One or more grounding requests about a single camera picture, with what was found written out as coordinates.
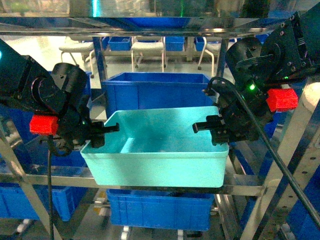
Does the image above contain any blue bin behind cyan bin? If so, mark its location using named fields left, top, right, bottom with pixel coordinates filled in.
left=101, top=72, right=213, bottom=117

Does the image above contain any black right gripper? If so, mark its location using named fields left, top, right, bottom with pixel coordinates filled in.
left=192, top=83, right=274, bottom=146

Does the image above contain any blue bin lower left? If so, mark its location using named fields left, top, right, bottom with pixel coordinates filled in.
left=0, top=182, right=88, bottom=222

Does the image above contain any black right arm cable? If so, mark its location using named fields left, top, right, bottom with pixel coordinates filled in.
left=204, top=76, right=320, bottom=228

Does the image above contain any steel left shelf rack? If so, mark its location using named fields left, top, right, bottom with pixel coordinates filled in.
left=0, top=16, right=320, bottom=239

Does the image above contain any grey office chair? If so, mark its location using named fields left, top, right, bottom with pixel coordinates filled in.
left=130, top=36, right=167, bottom=72

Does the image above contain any blue bin lower shelf middle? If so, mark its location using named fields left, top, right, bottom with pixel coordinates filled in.
left=106, top=189, right=215, bottom=232

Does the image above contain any light cyan plastic bin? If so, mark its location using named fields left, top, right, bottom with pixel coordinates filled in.
left=80, top=106, right=229, bottom=188

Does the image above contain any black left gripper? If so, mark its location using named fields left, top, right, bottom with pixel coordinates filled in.
left=39, top=99, right=120, bottom=157

